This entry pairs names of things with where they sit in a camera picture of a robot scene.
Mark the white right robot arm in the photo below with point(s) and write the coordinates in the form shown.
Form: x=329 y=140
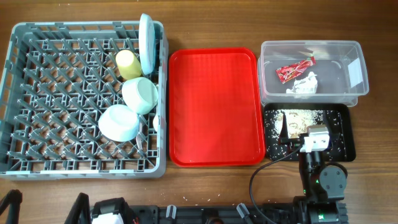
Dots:
x=323 y=183

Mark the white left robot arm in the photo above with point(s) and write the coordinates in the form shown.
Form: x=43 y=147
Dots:
x=115 y=210

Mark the white plastic spoon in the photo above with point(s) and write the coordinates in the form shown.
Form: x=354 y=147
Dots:
x=155 y=122

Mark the light blue bowl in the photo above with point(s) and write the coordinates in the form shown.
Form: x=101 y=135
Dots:
x=119 y=123

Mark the black tray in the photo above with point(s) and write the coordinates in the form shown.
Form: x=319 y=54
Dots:
x=343 y=109

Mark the red candy wrapper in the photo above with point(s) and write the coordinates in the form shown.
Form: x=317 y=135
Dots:
x=289 y=72

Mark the grey dishwasher rack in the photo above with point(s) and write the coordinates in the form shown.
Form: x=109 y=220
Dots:
x=58 y=79

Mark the light blue plate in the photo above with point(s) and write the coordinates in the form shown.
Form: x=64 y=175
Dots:
x=147 y=48

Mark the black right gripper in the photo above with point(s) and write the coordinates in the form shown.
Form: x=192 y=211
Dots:
x=283 y=139

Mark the white napkin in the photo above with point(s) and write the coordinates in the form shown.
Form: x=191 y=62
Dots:
x=307 y=85

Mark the red plastic tray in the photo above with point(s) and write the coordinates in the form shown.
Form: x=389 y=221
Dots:
x=215 y=115

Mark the yellow plastic cup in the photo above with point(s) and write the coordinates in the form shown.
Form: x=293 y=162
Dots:
x=128 y=64

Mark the clear plastic bin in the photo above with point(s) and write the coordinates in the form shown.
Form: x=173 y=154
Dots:
x=340 y=71

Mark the green bowl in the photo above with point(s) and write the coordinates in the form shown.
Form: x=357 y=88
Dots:
x=140 y=95

